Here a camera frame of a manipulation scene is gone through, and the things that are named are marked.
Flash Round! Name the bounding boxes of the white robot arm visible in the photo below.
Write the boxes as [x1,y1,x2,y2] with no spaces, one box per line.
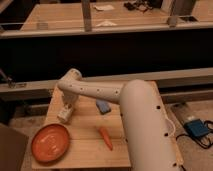
[57,69,180,171]

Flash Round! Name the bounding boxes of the orange ceramic bowl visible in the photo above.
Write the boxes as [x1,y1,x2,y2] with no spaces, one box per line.
[31,124,70,163]

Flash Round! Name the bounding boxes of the blue sponge block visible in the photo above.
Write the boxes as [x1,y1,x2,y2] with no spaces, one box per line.
[96,99,111,115]

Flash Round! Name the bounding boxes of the wooden board table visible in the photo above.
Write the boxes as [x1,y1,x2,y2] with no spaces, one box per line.
[34,82,183,171]

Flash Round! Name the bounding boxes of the orange carrot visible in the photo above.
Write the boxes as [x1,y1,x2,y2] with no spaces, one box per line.
[99,127,113,150]

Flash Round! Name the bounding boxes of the folded white paper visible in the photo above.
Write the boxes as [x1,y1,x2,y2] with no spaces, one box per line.
[96,20,117,27]

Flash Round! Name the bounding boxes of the white paper sheet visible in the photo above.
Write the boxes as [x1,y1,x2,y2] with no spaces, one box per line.
[93,5,114,11]

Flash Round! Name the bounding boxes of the black tool pile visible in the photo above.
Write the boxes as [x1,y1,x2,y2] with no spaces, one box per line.
[123,0,152,13]

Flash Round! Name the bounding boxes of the blue electronic box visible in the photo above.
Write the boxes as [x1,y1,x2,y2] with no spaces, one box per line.
[184,119,210,139]

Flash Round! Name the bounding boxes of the metal clamp bracket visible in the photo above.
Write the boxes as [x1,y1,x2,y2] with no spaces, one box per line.
[0,68,27,88]

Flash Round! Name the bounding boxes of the grey metal post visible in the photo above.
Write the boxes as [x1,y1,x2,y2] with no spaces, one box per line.
[167,0,197,27]
[81,0,92,32]

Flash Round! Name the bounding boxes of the grey metal post right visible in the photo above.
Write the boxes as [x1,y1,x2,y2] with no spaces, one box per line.
[167,0,197,27]

